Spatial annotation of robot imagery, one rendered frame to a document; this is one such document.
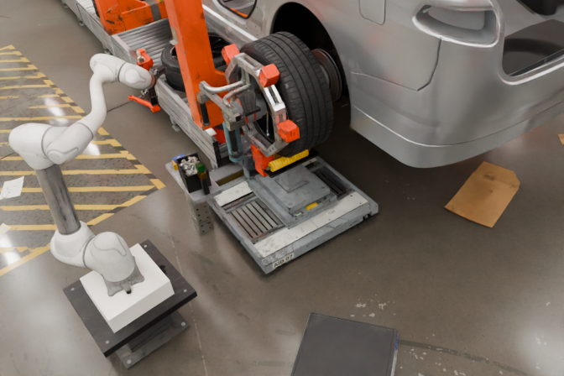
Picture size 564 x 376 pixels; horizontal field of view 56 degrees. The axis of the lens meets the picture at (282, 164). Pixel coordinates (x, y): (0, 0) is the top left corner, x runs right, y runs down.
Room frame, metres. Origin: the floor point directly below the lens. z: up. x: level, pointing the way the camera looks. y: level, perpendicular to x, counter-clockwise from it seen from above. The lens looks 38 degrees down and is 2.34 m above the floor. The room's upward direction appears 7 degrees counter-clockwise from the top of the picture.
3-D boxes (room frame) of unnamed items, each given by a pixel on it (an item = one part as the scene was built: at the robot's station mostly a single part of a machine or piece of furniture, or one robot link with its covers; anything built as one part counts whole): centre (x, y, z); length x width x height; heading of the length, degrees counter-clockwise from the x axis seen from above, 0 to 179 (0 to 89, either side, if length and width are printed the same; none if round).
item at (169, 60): (4.03, 0.55, 0.39); 0.66 x 0.66 x 0.24
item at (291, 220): (2.55, -0.04, 0.13); 0.50 x 0.36 x 0.10; 28
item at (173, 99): (4.01, 0.99, 0.28); 2.47 x 0.09 x 0.22; 28
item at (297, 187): (2.53, -0.05, 0.32); 0.40 x 0.30 x 0.28; 28
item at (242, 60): (2.45, 0.10, 0.85); 0.54 x 0.07 x 0.54; 28
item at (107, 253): (1.75, 0.85, 0.57); 0.18 x 0.16 x 0.22; 68
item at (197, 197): (2.42, 0.53, 0.44); 0.43 x 0.17 x 0.03; 28
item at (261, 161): (2.47, 0.07, 0.48); 0.16 x 0.12 x 0.17; 118
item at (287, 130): (2.18, -0.05, 0.85); 0.09 x 0.08 x 0.07; 28
